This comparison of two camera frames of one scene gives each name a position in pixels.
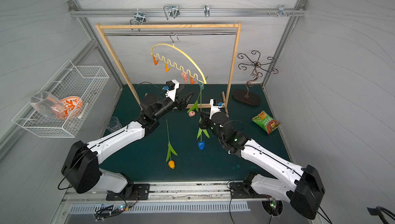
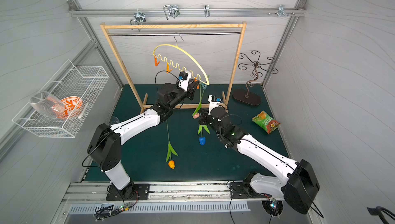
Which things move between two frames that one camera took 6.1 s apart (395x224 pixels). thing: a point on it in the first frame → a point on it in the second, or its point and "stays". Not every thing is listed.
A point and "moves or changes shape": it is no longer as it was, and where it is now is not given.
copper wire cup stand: (247, 97) stays
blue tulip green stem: (200, 130) moves or changes shape
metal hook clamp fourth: (281, 11) stays
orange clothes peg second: (166, 68) stays
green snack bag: (266, 122) stays
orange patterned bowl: (72, 105) stays
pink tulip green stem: (194, 107) moves or changes shape
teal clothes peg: (201, 85) moves or changes shape
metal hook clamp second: (171, 10) stays
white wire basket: (63, 108) stays
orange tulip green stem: (170, 149) stays
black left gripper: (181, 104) → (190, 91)
